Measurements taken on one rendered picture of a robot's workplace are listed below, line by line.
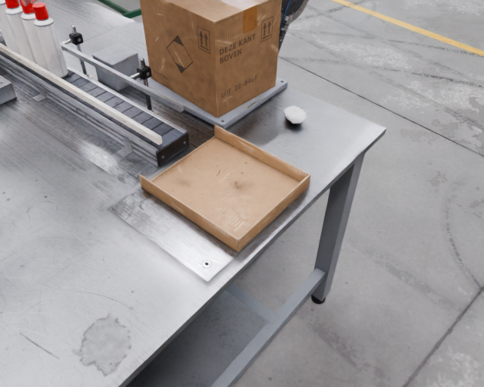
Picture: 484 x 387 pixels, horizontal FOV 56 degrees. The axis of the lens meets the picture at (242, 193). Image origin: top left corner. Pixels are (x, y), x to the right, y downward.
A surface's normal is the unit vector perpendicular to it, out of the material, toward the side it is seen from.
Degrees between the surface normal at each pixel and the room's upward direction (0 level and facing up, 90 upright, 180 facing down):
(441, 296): 0
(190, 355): 0
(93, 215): 0
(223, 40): 90
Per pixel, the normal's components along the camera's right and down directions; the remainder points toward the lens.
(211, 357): 0.01, -0.72
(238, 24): 0.71, 0.50
